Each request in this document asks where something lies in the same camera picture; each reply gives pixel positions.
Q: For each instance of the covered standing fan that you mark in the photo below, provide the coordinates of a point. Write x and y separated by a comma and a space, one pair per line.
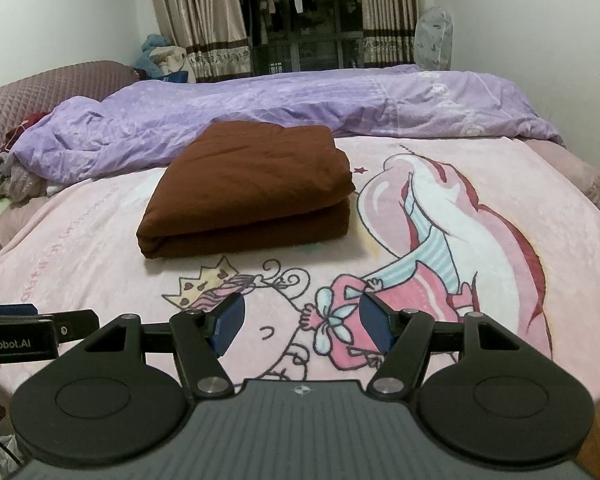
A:
435, 37

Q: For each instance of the brown padded jacket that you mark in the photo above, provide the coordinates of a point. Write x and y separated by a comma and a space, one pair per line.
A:
250, 185

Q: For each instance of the pink ruffled pillow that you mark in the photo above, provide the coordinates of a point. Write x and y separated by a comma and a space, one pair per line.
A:
570, 170

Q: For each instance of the pile of mixed clothes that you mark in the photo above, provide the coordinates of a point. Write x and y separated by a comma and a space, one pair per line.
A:
22, 180

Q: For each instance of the purple duvet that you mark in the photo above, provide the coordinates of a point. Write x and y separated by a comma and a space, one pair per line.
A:
280, 100

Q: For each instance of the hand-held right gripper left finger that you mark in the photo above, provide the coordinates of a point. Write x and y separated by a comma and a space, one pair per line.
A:
230, 327

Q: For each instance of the pink printed blanket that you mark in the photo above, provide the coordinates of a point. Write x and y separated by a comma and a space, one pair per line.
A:
105, 240

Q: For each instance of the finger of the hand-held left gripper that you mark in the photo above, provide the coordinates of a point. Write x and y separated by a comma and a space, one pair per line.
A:
75, 326
7, 310

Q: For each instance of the mauve quilted headboard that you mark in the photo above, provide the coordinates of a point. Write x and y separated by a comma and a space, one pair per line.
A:
55, 85

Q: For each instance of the beige patterned curtain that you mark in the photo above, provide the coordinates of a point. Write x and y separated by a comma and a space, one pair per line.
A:
200, 10
390, 10

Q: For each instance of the dark blue bag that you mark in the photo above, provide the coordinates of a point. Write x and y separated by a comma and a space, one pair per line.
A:
177, 78

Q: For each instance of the white plastic bag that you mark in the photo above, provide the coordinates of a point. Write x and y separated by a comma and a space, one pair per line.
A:
2, 460

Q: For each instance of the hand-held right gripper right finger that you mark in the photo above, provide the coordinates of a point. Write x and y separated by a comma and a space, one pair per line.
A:
377, 327

